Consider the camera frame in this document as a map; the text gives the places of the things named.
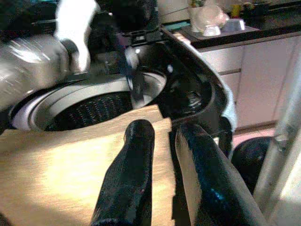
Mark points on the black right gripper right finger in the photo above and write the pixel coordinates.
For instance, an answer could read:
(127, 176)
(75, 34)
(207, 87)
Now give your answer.
(207, 179)

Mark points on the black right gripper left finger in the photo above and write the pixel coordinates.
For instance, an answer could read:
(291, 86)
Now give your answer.
(131, 164)

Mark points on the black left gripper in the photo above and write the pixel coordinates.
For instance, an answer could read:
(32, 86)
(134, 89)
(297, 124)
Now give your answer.
(127, 16)

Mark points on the beige washer cover cloth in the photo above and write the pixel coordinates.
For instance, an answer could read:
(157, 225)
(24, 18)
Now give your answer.
(58, 164)

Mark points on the black top-load washing machine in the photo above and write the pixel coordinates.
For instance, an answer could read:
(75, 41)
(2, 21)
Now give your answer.
(183, 61)

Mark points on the round black bin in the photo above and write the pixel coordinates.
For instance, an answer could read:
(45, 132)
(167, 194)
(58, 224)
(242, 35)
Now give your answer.
(249, 162)

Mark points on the shiny metal pole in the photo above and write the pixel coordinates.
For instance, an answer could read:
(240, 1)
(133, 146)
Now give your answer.
(279, 146)

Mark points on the large white bowl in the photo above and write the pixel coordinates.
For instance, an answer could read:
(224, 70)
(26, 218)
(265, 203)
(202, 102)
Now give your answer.
(209, 16)

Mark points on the yellow container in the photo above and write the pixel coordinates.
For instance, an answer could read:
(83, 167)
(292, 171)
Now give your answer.
(236, 10)

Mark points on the white kitchen cabinet black top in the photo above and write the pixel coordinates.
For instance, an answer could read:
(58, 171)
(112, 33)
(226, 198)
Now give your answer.
(263, 77)

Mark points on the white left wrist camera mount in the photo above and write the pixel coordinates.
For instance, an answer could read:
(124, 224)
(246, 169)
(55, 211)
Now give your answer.
(75, 23)

